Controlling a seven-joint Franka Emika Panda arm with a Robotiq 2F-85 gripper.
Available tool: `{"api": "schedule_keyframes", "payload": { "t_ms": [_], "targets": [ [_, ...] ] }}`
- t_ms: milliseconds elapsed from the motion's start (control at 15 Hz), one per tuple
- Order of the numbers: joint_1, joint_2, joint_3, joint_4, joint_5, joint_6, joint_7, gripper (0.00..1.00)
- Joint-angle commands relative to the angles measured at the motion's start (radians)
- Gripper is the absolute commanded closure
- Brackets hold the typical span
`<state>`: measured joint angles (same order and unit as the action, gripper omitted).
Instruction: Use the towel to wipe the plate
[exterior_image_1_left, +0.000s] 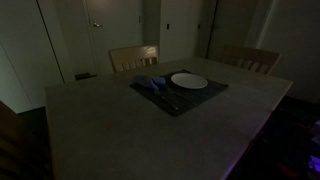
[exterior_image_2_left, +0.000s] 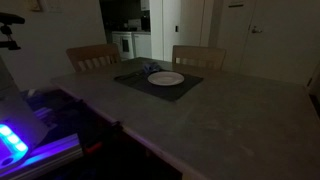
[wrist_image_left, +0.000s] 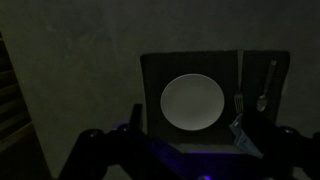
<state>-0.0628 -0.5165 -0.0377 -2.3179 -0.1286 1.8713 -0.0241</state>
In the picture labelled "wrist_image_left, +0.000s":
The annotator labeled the blue towel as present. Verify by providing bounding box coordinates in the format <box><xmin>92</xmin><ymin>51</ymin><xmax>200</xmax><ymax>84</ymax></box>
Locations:
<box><xmin>229</xmin><ymin>114</ymin><xmax>263</xmax><ymax>158</ymax></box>

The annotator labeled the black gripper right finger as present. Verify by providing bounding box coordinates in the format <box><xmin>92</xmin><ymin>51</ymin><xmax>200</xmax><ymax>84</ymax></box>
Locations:
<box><xmin>241</xmin><ymin>111</ymin><xmax>320</xmax><ymax>180</ymax></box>

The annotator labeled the silver spoon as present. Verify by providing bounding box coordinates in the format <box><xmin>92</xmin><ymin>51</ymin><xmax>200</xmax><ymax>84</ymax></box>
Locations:
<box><xmin>256</xmin><ymin>60</ymin><xmax>277</xmax><ymax>112</ymax></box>

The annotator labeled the silver fork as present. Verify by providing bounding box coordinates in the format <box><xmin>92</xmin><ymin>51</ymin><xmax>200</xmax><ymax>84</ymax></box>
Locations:
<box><xmin>234</xmin><ymin>50</ymin><xmax>243</xmax><ymax>114</ymax></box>

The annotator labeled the white round plate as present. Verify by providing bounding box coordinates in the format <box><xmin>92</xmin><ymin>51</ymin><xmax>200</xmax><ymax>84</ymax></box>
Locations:
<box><xmin>160</xmin><ymin>74</ymin><xmax>225</xmax><ymax>131</ymax></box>

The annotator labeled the dark woven placemat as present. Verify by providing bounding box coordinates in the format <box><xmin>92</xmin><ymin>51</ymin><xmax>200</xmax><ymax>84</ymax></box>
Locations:
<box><xmin>140</xmin><ymin>50</ymin><xmax>290</xmax><ymax>145</ymax></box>

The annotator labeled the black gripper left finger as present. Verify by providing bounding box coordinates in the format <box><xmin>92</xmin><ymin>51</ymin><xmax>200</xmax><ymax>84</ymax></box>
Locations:
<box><xmin>58</xmin><ymin>104</ymin><xmax>174</xmax><ymax>180</ymax></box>

